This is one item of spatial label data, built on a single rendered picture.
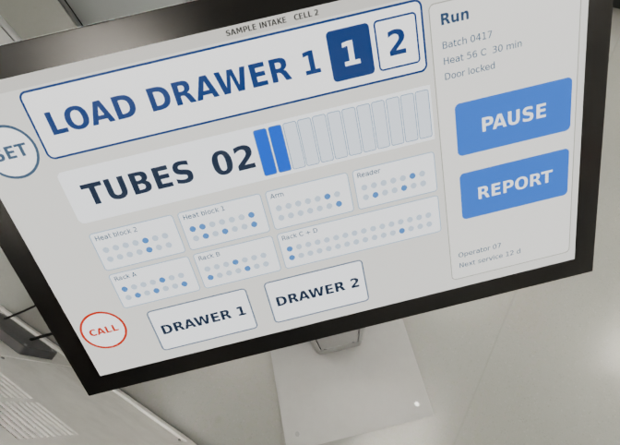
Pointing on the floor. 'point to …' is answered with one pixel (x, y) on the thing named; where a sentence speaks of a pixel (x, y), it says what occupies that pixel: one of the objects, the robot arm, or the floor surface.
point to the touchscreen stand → (349, 384)
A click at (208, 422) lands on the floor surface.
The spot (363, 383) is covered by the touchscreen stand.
